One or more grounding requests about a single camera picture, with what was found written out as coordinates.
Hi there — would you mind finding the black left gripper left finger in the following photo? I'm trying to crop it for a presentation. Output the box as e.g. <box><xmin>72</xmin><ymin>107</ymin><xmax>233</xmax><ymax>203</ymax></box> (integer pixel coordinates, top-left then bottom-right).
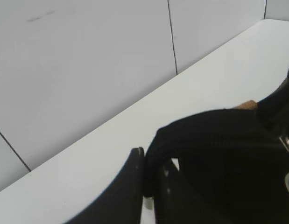
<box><xmin>69</xmin><ymin>147</ymin><xmax>145</xmax><ymax>224</ymax></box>

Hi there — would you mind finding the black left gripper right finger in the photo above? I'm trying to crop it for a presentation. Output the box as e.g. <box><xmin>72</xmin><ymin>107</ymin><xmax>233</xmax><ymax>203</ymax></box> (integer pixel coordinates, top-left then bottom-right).
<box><xmin>154</xmin><ymin>159</ymin><xmax>204</xmax><ymax>224</ymax></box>

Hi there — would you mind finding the black canvas tote bag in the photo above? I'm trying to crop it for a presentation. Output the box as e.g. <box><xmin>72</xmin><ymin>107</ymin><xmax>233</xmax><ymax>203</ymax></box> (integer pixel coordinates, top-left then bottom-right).
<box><xmin>144</xmin><ymin>70</ymin><xmax>289</xmax><ymax>224</ymax></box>

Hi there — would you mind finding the silver zipper pull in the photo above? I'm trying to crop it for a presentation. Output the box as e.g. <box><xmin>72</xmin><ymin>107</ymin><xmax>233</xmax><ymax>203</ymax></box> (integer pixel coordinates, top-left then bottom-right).
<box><xmin>278</xmin><ymin>135</ymin><xmax>289</xmax><ymax>199</ymax></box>

